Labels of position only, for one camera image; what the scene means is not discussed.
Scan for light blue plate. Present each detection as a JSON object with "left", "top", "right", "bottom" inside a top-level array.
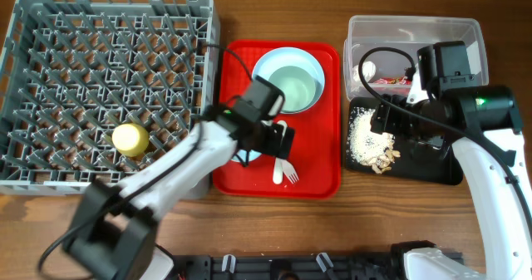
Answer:
[{"left": 252, "top": 47, "right": 325, "bottom": 114}]

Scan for red snack wrapper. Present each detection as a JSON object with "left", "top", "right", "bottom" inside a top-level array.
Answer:
[{"left": 371, "top": 76, "right": 411, "bottom": 86}]

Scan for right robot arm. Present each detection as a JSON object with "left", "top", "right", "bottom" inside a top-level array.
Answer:
[{"left": 364, "top": 41, "right": 531, "bottom": 279}]

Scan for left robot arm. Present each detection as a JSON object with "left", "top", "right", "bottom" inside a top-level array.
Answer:
[{"left": 62, "top": 77, "right": 293, "bottom": 280}]

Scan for clear plastic bin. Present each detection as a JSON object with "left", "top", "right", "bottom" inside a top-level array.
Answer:
[{"left": 343, "top": 15, "right": 490, "bottom": 100}]

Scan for light green bowl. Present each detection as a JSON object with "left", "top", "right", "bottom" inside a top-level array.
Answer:
[
  {"left": 231, "top": 150, "right": 262, "bottom": 162},
  {"left": 268, "top": 66, "right": 316, "bottom": 113}
]

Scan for white plastic fork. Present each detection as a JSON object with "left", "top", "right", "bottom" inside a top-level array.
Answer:
[{"left": 281, "top": 160, "right": 299, "bottom": 184}]

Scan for food scraps rice and nuts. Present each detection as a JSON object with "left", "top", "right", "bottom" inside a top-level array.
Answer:
[{"left": 347, "top": 107, "right": 401, "bottom": 174}]

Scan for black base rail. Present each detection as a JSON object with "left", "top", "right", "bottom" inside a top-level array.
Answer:
[{"left": 172, "top": 252, "right": 403, "bottom": 280}]

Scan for white napkin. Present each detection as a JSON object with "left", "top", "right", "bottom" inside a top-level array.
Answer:
[{"left": 352, "top": 61, "right": 377, "bottom": 85}]

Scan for red serving tray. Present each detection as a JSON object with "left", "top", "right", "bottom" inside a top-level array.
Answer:
[{"left": 213, "top": 40, "right": 342, "bottom": 199}]

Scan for yellow plastic cup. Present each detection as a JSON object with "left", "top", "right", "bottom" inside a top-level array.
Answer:
[{"left": 111, "top": 123, "right": 150, "bottom": 157}]

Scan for white plastic spoon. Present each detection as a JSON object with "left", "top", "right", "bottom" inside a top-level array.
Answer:
[{"left": 273, "top": 120, "right": 288, "bottom": 184}]

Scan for grey dishwasher rack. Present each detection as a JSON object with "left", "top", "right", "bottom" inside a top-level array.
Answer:
[{"left": 1, "top": 0, "right": 220, "bottom": 195}]

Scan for black tray bin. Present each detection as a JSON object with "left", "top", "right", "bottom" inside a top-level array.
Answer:
[{"left": 345, "top": 97, "right": 463, "bottom": 185}]

